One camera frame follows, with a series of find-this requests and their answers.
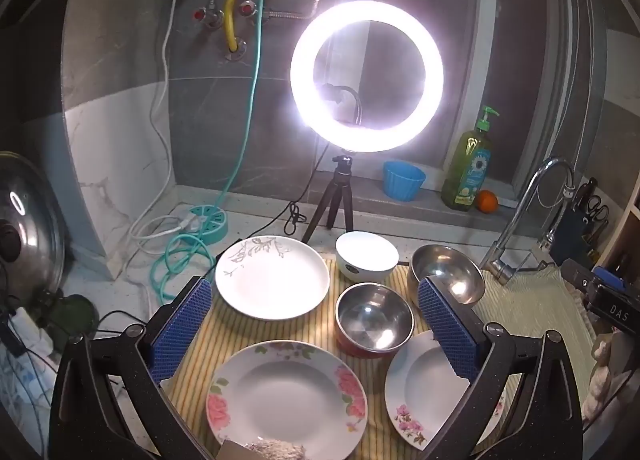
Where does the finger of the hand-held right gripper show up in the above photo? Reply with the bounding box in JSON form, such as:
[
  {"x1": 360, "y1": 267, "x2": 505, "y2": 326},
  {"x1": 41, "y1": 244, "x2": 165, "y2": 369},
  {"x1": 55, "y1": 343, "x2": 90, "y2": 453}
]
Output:
[{"x1": 560, "y1": 259, "x2": 628, "y2": 311}]

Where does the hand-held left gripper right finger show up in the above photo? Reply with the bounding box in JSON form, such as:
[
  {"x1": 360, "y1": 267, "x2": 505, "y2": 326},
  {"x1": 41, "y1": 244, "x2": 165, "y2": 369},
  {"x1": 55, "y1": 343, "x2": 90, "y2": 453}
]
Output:
[{"x1": 417, "y1": 277, "x2": 586, "y2": 460}]

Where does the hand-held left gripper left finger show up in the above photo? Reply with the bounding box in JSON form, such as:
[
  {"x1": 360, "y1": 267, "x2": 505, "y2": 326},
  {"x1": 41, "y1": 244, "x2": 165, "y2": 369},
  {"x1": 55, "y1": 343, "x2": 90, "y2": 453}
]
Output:
[{"x1": 50, "y1": 276, "x2": 213, "y2": 460}]

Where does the large steel bowl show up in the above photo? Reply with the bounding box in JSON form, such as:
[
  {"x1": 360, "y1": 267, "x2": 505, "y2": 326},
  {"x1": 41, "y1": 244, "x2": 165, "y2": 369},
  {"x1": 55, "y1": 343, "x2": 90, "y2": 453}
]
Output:
[{"x1": 407, "y1": 245, "x2": 486, "y2": 308}]

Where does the white plate with purple sprig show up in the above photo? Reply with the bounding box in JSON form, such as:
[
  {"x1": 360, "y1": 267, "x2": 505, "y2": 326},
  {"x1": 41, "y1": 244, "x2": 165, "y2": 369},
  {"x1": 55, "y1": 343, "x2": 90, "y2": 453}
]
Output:
[{"x1": 384, "y1": 330, "x2": 506, "y2": 451}]

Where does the steel bowl with red outside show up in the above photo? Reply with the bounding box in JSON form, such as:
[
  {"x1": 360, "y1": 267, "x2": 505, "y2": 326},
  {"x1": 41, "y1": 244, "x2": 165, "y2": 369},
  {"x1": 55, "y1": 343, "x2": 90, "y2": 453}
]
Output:
[{"x1": 335, "y1": 282, "x2": 416, "y2": 357}]

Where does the white plate with leaf print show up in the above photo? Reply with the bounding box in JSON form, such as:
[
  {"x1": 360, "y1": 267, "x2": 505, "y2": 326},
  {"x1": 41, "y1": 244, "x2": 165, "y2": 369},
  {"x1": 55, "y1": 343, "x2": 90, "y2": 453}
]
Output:
[{"x1": 215, "y1": 235, "x2": 331, "y2": 322}]

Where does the white ceramic bowl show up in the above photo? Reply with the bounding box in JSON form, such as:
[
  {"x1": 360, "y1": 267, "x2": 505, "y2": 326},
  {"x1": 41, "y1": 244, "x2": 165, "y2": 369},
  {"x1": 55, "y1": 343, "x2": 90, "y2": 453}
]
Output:
[{"x1": 335, "y1": 231, "x2": 400, "y2": 286}]

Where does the white plate with pink roses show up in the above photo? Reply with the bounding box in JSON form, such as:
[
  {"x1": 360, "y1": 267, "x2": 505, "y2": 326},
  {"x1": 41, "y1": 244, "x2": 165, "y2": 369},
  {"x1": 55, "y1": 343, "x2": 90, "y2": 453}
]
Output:
[{"x1": 206, "y1": 340, "x2": 368, "y2": 460}]

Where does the person's right hand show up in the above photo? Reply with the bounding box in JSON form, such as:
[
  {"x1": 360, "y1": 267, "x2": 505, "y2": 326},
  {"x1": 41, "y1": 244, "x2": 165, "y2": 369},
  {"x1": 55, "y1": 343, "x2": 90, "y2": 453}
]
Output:
[{"x1": 585, "y1": 332, "x2": 623, "y2": 423}]

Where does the dark knife holder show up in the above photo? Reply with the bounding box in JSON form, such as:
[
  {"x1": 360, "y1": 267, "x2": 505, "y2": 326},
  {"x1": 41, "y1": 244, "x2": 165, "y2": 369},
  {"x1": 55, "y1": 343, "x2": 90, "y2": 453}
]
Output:
[{"x1": 550, "y1": 179, "x2": 611, "y2": 266}]

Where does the yellow striped cloth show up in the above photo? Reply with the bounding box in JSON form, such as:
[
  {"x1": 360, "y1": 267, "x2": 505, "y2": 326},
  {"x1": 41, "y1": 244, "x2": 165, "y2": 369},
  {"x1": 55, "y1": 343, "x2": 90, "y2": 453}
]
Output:
[{"x1": 165, "y1": 240, "x2": 596, "y2": 460}]

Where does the dark green object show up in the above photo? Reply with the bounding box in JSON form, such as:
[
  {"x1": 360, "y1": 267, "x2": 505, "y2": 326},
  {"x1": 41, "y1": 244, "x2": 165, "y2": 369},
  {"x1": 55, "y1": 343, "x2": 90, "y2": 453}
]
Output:
[{"x1": 47, "y1": 294, "x2": 98, "y2": 341}]

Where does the chrome kitchen faucet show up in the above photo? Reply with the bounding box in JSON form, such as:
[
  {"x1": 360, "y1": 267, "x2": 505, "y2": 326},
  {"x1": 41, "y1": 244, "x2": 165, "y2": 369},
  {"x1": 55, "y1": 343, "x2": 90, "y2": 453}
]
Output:
[{"x1": 480, "y1": 156, "x2": 576, "y2": 286}]

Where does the teal round power strip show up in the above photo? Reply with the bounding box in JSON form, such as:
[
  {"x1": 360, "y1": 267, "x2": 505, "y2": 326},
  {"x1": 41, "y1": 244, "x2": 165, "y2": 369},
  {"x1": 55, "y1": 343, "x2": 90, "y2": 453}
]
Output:
[{"x1": 189, "y1": 205, "x2": 229, "y2": 247}]

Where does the grey fuzzy pad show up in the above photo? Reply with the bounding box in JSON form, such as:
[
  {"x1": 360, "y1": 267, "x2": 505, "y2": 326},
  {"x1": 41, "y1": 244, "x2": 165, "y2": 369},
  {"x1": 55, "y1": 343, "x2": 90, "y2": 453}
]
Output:
[{"x1": 245, "y1": 439, "x2": 307, "y2": 460}]

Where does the white power adapter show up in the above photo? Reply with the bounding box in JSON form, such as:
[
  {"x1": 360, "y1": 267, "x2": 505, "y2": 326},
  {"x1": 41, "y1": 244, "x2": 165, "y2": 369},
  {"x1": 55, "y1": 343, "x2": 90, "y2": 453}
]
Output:
[{"x1": 12, "y1": 307, "x2": 53, "y2": 357}]

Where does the blue fluted cup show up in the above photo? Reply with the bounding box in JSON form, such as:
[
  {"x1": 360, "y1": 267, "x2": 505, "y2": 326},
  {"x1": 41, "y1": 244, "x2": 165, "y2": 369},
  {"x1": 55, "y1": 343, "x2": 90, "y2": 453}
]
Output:
[{"x1": 383, "y1": 161, "x2": 427, "y2": 202}]

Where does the green dish soap bottle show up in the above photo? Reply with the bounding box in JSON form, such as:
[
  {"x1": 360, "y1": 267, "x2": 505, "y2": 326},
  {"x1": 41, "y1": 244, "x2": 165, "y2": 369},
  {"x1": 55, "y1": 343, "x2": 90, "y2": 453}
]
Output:
[{"x1": 441, "y1": 106, "x2": 501, "y2": 212}]

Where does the black tripod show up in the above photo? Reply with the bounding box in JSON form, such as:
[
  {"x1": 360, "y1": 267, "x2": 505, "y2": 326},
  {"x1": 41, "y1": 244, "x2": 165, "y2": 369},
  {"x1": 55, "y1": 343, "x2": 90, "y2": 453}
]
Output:
[{"x1": 301, "y1": 154, "x2": 351, "y2": 243}]

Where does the steel pot lid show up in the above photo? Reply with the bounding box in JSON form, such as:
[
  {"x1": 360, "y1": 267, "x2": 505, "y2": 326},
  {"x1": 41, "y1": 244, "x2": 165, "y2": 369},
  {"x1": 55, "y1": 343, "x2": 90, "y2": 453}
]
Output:
[{"x1": 0, "y1": 151, "x2": 68, "y2": 293}]

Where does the black ring light cable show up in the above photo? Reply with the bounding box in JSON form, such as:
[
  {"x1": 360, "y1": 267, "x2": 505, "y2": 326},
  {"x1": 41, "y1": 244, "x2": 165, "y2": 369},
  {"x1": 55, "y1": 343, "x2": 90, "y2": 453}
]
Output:
[{"x1": 284, "y1": 140, "x2": 326, "y2": 237}]

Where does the teal power cable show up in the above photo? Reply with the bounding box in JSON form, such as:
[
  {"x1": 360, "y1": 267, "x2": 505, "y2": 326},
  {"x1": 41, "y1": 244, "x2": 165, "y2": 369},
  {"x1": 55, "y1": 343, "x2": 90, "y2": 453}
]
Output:
[{"x1": 150, "y1": 0, "x2": 273, "y2": 303}]

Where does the white cable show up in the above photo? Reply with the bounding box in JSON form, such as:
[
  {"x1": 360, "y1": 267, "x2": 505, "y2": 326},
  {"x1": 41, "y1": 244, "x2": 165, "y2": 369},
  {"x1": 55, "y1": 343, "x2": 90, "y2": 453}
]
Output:
[{"x1": 127, "y1": 0, "x2": 201, "y2": 256}]

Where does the white ring light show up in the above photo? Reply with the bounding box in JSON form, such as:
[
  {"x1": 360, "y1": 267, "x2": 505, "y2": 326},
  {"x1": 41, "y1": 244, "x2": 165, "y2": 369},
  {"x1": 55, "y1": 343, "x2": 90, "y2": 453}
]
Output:
[{"x1": 290, "y1": 1, "x2": 443, "y2": 151}]

